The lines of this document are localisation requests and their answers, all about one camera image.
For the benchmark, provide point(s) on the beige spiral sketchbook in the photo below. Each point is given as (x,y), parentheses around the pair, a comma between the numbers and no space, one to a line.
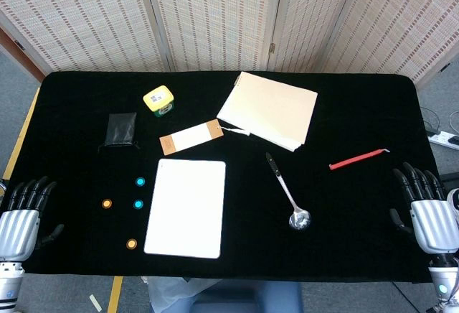
(269,110)

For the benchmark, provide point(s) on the woven folding screen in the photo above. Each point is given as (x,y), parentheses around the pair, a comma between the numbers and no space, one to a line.
(215,15)

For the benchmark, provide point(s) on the orange round magnet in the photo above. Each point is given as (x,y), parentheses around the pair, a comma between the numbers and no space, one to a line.
(131,243)
(106,203)

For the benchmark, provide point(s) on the white rectangular magnetic board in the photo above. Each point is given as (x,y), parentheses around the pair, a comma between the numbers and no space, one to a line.
(184,209)

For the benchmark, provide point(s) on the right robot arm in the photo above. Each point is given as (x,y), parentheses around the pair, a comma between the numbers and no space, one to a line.
(444,280)

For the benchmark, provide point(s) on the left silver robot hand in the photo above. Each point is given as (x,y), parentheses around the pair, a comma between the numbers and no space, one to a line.
(18,230)

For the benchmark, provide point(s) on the yellow lidded green container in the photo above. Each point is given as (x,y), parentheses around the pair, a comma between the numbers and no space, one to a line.
(157,98)

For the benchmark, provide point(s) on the white power strip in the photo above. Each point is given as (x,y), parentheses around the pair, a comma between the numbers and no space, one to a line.
(444,139)

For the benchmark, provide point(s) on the white tape scrap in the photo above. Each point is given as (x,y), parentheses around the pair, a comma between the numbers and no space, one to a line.
(95,302)

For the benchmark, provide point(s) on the teal disc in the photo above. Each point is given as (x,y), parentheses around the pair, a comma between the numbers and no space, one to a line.
(138,204)
(140,181)

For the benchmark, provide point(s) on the blue chair seat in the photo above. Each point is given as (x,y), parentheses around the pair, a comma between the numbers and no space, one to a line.
(247,296)

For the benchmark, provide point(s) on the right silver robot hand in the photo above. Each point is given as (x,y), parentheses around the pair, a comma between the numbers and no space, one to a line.
(434,223)

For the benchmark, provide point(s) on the brown white paper bookmark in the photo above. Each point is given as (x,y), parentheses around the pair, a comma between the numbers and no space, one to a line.
(190,137)

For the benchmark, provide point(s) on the clear plastic bag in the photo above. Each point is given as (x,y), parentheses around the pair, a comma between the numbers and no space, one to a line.
(168,293)

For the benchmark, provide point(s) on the black tablecloth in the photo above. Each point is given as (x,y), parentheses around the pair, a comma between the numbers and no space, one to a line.
(340,219)

